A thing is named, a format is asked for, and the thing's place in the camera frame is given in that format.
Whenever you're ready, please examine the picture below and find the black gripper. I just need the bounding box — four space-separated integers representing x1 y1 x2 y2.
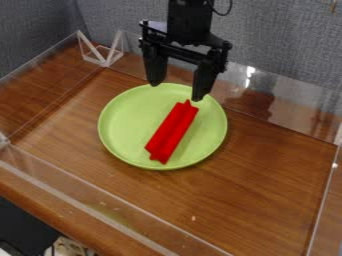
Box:
139 20 233 102

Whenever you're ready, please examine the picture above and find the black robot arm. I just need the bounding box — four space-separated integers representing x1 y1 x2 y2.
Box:
139 0 233 101

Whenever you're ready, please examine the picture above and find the light green plate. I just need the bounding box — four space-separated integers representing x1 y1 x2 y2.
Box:
98 83 229 171

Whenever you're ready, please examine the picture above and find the black box under table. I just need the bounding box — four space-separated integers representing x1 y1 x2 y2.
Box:
0 197 62 256

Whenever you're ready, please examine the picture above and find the clear acrylic corner bracket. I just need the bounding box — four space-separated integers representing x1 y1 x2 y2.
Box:
76 31 124 68

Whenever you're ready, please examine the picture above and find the black cable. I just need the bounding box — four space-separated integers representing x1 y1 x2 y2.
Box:
206 0 234 17

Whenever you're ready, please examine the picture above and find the clear acrylic enclosure wall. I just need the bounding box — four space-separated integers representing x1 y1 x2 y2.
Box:
0 31 342 256

